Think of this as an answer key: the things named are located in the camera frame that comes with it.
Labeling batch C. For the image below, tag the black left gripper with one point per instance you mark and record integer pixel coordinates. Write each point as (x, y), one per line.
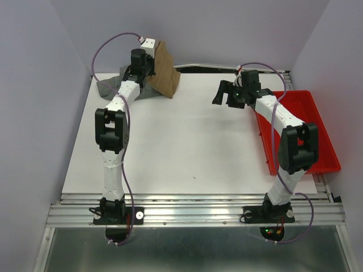
(151, 60)

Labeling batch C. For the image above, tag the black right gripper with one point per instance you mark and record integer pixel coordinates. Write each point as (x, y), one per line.
(224, 87)

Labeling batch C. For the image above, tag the tan brown skirt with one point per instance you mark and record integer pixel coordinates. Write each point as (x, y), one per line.
(166, 78)

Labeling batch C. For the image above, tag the grey pleated skirt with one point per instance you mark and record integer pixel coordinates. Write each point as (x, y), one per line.
(105, 87)

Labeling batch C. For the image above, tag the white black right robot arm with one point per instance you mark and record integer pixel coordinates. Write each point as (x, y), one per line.
(298, 149)

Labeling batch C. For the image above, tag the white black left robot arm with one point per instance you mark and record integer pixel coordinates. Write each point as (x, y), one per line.
(112, 123)

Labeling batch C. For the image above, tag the red plastic tray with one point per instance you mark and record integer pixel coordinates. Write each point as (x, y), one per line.
(302, 105)

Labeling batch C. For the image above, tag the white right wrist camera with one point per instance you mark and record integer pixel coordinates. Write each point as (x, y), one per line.
(238, 80)

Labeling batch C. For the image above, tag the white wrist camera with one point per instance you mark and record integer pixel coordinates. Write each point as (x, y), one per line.
(238, 80)
(149, 45)

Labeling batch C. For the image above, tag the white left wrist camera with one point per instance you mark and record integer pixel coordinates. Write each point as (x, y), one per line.
(149, 45)

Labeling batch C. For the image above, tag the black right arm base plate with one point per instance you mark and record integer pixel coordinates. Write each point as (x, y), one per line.
(260, 215)

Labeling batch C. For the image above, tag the aluminium rail frame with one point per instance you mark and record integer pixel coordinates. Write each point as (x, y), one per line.
(183, 210)

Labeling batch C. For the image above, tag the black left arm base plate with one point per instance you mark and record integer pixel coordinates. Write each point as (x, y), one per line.
(113, 220)

